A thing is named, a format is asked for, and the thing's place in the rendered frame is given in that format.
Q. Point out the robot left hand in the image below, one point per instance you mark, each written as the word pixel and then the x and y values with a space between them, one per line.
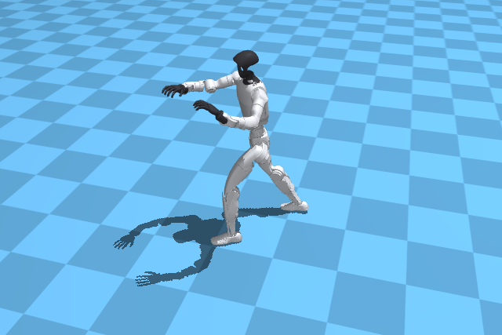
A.
pixel 201 104

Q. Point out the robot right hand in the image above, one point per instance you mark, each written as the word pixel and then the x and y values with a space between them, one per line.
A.
pixel 181 89

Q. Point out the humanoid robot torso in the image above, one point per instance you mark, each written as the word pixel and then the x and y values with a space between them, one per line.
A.
pixel 244 92

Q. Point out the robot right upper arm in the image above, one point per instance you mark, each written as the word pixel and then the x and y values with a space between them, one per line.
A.
pixel 229 80

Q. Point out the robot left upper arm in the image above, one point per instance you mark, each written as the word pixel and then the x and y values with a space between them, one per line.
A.
pixel 259 99

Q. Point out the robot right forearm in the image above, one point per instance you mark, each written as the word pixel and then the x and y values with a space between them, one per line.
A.
pixel 194 86

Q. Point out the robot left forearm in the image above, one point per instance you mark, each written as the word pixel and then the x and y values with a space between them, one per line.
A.
pixel 241 123

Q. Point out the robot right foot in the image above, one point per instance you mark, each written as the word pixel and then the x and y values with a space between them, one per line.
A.
pixel 290 206

